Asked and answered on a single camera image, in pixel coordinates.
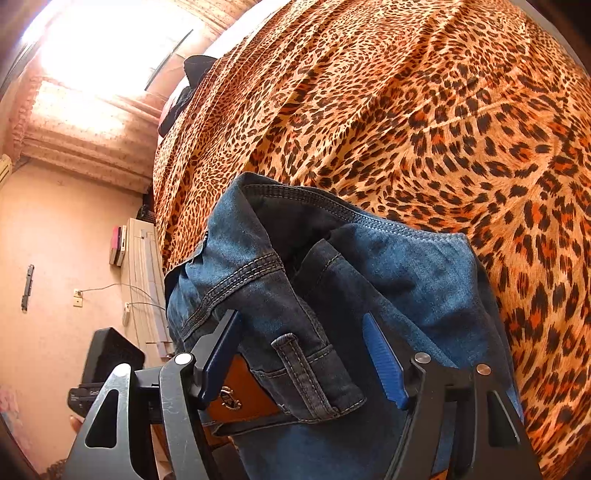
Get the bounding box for pink book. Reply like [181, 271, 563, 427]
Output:
[109, 225, 127, 267]

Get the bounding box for white charger cable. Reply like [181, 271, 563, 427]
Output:
[75, 281, 167, 315]

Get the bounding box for person's left hand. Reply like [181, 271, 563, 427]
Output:
[69, 415, 84, 434]

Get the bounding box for leopard print bedspread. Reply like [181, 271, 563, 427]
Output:
[153, 1, 590, 479]

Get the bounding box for pink white bed sheet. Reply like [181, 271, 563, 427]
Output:
[156, 0, 297, 144]

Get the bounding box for wall power outlet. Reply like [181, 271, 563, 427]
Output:
[72, 290, 83, 308]

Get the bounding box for black wall bracket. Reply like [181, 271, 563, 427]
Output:
[21, 264, 35, 312]

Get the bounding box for blue denim jeans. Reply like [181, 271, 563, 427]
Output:
[165, 173, 519, 479]

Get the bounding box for black clothes pile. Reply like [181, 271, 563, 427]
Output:
[158, 55, 216, 138]

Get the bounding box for beige curtain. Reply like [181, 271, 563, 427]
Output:
[1, 1, 252, 193]

